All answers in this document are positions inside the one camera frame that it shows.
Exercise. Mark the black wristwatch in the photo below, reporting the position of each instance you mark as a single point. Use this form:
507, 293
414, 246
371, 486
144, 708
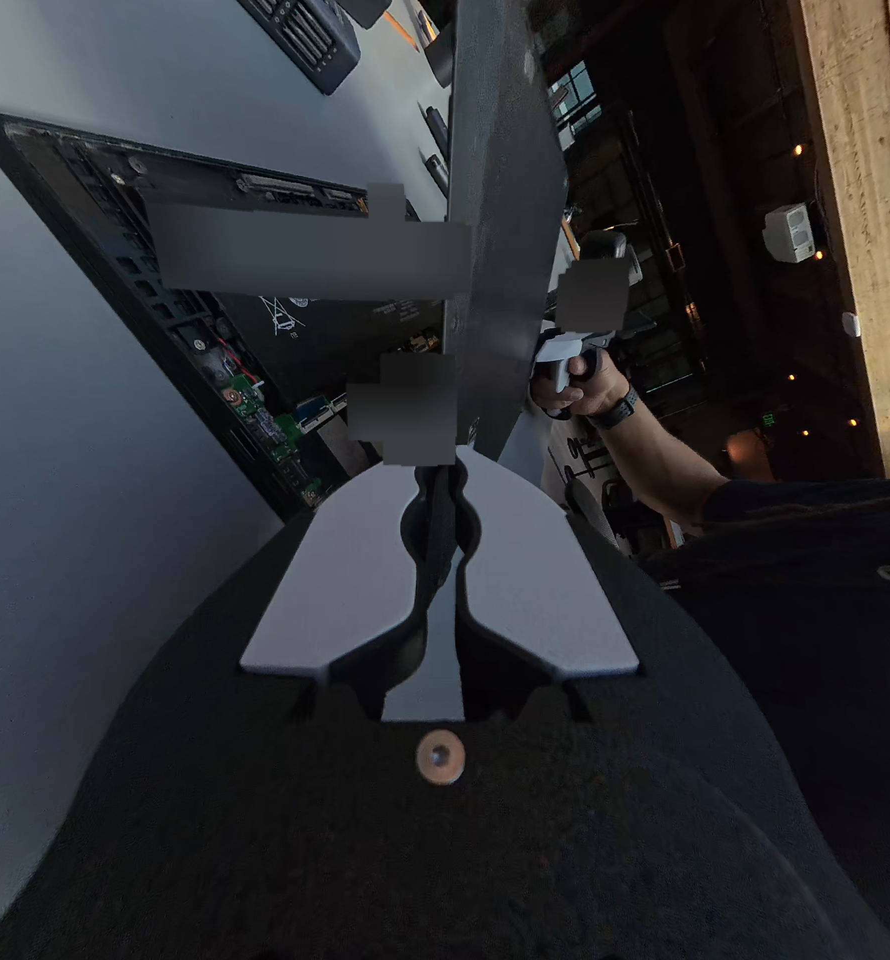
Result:
616, 409

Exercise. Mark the black-framed window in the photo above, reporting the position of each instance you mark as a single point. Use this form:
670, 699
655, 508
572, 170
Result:
576, 97

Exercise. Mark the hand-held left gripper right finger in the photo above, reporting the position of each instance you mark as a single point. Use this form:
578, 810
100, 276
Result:
542, 592

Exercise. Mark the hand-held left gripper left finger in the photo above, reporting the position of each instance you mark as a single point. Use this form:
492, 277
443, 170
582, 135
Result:
332, 592

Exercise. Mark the person's dark clothing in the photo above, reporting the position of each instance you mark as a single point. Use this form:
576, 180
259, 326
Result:
804, 637

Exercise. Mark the dark grey screwdriver bit tray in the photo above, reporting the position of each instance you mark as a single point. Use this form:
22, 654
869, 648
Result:
310, 37

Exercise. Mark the black tool with yellow label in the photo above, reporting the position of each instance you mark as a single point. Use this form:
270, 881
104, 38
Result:
433, 126

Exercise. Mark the white wall box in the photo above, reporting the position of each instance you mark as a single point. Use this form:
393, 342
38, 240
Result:
788, 232

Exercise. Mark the person's right forearm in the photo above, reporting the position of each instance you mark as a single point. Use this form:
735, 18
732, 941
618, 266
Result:
662, 469

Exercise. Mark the person's right hand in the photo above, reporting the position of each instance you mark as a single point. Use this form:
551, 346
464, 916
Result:
602, 386

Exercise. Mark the small white wall sensor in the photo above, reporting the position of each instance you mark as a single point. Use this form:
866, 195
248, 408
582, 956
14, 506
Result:
852, 324

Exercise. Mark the grey desk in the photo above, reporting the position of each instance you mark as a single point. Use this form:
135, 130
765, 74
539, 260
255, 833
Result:
77, 487

